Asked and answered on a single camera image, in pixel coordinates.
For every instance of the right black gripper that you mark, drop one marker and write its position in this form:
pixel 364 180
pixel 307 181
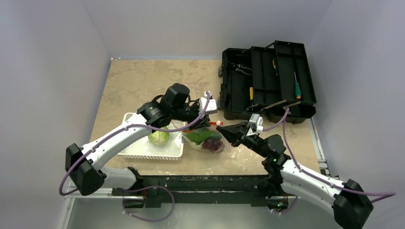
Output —
pixel 246 132

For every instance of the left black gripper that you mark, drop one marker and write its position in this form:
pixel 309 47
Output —
pixel 205 122

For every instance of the green cucumber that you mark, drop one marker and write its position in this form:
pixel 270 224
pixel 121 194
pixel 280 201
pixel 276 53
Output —
pixel 198 136

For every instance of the clear zip top bag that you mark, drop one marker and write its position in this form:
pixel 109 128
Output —
pixel 211 125

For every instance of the purple grape bunch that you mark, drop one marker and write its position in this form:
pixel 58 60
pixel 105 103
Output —
pixel 213 145

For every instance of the white plastic basket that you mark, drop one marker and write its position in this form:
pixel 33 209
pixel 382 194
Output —
pixel 168 147

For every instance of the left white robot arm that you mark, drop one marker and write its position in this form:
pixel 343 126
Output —
pixel 85 165

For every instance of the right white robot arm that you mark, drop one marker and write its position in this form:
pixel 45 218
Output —
pixel 343 200

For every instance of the green cabbage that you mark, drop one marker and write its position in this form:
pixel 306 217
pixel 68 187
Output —
pixel 159 138

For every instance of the black open toolbox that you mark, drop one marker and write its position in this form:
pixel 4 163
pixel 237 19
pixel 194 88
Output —
pixel 272 94

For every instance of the black pliers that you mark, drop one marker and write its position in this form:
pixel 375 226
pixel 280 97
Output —
pixel 240 68

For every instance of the yellow black tool in tray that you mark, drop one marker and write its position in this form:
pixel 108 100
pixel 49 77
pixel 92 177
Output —
pixel 274 63

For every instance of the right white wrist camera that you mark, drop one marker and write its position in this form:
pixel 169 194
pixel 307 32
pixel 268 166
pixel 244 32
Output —
pixel 255 124

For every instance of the yellow handled screwdriver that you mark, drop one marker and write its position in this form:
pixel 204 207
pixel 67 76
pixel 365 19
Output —
pixel 251 95

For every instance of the green handled screwdriver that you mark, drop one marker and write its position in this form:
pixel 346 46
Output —
pixel 297 90

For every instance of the black base frame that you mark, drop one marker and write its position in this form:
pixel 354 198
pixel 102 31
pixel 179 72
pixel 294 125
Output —
pixel 150 191

